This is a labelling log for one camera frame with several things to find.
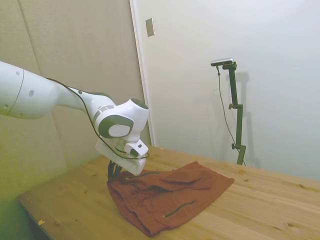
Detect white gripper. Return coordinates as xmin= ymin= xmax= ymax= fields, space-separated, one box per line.
xmin=95 ymin=140 xmax=147 ymax=179

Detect rust red shorts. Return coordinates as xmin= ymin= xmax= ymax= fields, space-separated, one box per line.
xmin=106 ymin=161 xmax=235 ymax=238

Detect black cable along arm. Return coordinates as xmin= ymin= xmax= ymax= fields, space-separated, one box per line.
xmin=45 ymin=77 xmax=150 ymax=160

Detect white door frame trim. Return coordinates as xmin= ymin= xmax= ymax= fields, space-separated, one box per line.
xmin=129 ymin=0 xmax=156 ymax=148

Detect dark articulated camera stand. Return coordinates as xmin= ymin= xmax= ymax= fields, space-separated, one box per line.
xmin=221 ymin=61 xmax=247 ymax=166

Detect grey wall switch plate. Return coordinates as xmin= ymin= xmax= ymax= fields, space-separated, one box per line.
xmin=145 ymin=17 xmax=155 ymax=38

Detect silver camera on stand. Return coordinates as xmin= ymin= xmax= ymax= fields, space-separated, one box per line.
xmin=210 ymin=57 xmax=236 ymax=67

